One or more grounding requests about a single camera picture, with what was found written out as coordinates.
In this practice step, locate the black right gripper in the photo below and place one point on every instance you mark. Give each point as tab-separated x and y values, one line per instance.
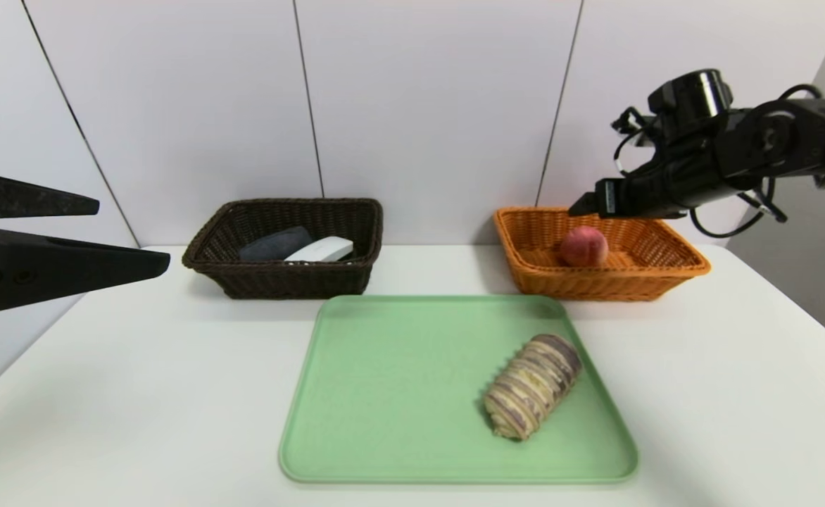
610	198

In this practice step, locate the pink peach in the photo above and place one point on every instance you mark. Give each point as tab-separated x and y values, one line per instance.
584	246

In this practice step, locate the striped purple bread roll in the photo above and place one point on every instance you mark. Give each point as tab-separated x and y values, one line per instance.
532	387

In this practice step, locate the dark grey fabric pouch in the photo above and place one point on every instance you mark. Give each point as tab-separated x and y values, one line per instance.
272	246

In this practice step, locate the white whiteboard eraser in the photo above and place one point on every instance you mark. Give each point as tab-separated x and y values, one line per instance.
321	250

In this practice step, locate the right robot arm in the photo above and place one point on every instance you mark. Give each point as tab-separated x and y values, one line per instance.
792	141

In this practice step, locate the orange wicker basket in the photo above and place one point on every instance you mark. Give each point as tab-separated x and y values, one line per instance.
631	278

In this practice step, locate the dark brown wicker basket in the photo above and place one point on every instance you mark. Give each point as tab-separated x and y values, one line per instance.
293	282

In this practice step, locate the light green plastic tray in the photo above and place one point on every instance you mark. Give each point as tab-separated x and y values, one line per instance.
384	408

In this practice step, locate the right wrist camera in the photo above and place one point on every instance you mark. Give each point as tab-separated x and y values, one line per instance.
634	127

